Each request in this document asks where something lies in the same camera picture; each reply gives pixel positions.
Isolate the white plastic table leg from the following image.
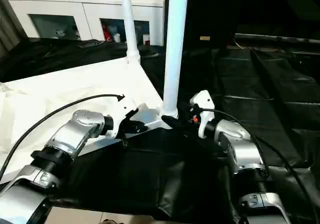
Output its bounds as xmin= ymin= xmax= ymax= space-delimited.
xmin=119 ymin=0 xmax=142 ymax=65
xmin=160 ymin=0 xmax=190 ymax=121

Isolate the white plastic table top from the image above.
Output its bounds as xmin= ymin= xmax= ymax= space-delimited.
xmin=0 ymin=56 xmax=181 ymax=184

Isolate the black mat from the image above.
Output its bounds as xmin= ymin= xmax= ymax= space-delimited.
xmin=0 ymin=35 xmax=320 ymax=224

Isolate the red carton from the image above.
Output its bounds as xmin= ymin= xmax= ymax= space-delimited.
xmin=103 ymin=23 xmax=112 ymax=42

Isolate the blue upright panel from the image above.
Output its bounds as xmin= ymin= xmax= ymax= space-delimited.
xmin=162 ymin=0 xmax=171 ymax=47

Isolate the dark metal bar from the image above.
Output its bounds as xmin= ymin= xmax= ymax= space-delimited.
xmin=234 ymin=32 xmax=320 ymax=45

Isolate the white sideboard cabinet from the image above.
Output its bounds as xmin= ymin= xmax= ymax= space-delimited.
xmin=6 ymin=0 xmax=169 ymax=46

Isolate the grey curtain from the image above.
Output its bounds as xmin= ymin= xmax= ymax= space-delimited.
xmin=0 ymin=0 xmax=28 ymax=57

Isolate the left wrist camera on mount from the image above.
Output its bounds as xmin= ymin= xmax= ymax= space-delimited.
xmin=104 ymin=93 xmax=146 ymax=139

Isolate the black left camera cable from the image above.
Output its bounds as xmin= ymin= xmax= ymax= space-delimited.
xmin=0 ymin=93 xmax=126 ymax=177

